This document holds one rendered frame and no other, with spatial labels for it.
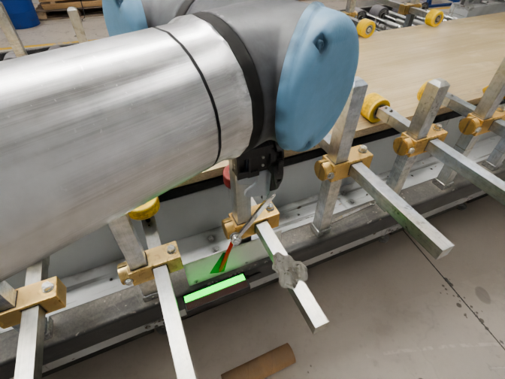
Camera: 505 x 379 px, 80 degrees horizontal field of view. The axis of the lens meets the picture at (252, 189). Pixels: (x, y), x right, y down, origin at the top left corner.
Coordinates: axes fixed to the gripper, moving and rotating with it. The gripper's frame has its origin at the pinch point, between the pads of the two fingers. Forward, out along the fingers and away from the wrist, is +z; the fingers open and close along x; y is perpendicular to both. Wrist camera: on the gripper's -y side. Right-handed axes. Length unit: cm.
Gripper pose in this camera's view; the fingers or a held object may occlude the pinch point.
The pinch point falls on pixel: (267, 192)
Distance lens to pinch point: 57.9
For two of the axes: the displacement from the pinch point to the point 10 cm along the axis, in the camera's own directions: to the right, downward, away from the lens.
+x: 4.0, 6.3, -6.6
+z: 0.0, 7.2, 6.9
